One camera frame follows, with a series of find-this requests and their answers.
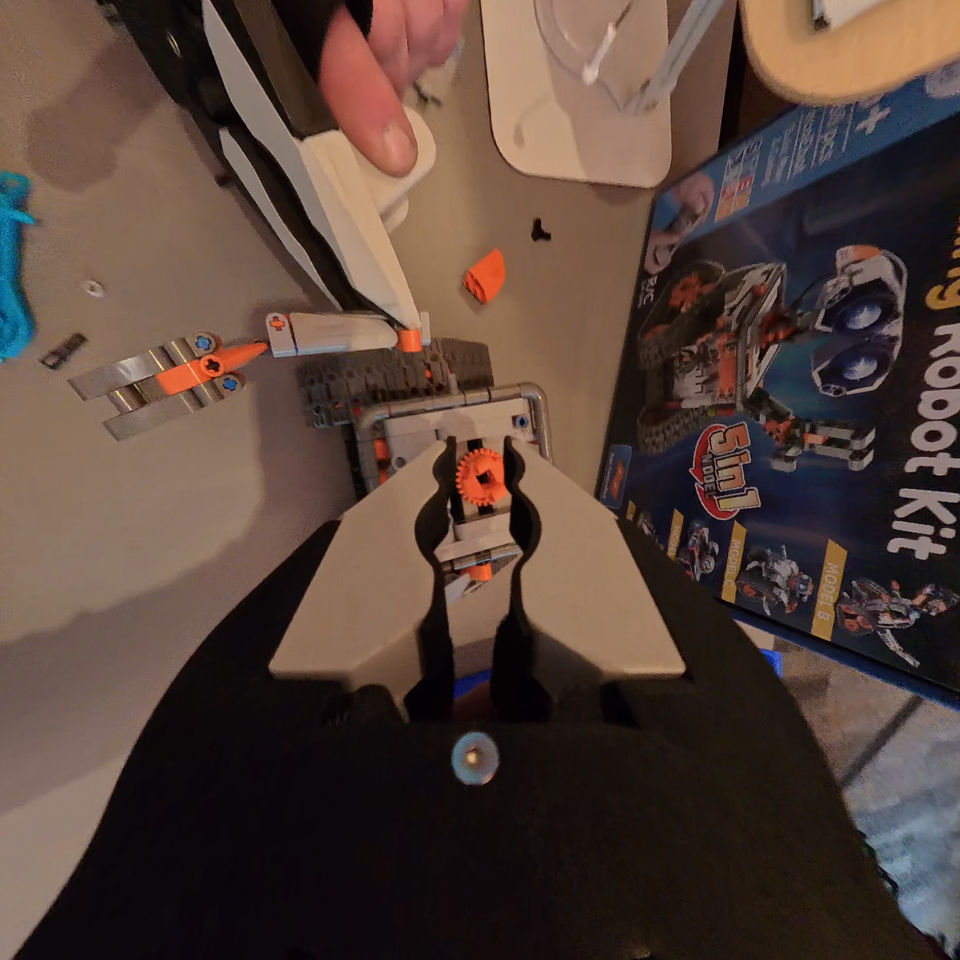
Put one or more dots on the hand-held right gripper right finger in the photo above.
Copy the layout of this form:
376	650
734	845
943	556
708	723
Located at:
600	600

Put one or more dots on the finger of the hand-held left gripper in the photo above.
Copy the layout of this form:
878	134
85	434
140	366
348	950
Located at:
337	225
262	217

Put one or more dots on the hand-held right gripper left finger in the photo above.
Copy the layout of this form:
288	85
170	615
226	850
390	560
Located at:
352	600

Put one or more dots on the orange beam with black axle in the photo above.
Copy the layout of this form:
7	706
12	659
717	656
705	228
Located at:
330	334

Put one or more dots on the grey orange tracked toy vehicle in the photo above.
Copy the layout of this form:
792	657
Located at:
405	375

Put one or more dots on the orange grey brick assembly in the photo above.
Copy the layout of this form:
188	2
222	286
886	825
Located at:
180	379

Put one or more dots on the person's left hand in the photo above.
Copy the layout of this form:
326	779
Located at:
375	97

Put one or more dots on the person's right hand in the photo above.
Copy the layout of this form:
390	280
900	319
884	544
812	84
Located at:
471	711

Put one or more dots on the grey hook piece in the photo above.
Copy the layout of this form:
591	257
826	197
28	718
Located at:
427	94

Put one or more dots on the orange curved brick piece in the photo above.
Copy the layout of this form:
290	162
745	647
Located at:
486	276

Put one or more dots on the toy vehicle product box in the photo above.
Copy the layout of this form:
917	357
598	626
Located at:
750	525

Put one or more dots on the small grey bushing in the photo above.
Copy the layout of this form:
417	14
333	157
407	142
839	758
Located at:
93	288

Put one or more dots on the small black connector piece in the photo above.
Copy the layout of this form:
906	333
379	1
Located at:
540	231

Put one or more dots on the white book stand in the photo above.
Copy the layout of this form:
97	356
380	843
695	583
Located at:
525	90

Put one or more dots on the teal plastic separator tool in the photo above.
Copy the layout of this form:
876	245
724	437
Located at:
13	315

